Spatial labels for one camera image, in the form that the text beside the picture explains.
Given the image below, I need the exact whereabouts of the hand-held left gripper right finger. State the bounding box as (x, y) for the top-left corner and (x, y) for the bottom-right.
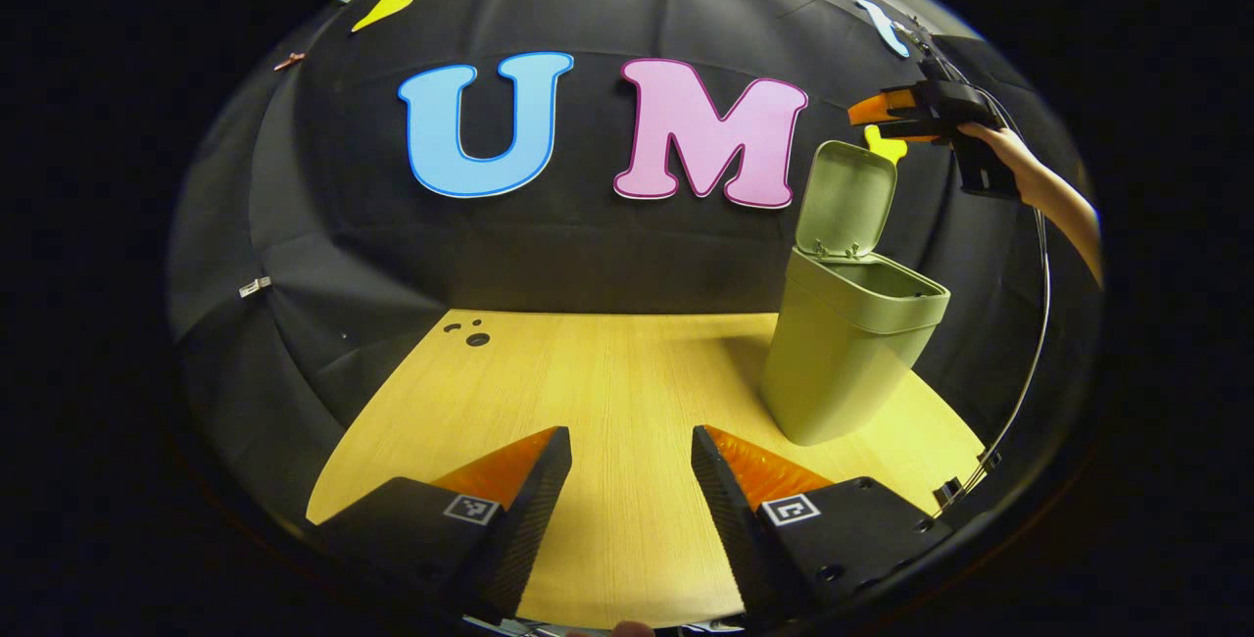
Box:
(691, 424), (953, 623)

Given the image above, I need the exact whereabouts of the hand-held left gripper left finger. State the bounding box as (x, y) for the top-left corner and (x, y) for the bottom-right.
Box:
(306, 426), (573, 623)

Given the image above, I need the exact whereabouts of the pale green desktop garbage bin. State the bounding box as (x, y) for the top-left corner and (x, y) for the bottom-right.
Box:
(759, 139), (951, 447)

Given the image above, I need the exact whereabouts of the wooden desktop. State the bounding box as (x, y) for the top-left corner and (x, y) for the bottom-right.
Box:
(306, 309), (986, 630)

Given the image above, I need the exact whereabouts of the black backdrop cloth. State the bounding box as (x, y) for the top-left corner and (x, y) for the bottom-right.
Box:
(167, 0), (1103, 520)

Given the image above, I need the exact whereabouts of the right hand-held gripper cable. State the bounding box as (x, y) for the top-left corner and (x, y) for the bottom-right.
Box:
(916, 24), (1055, 515)

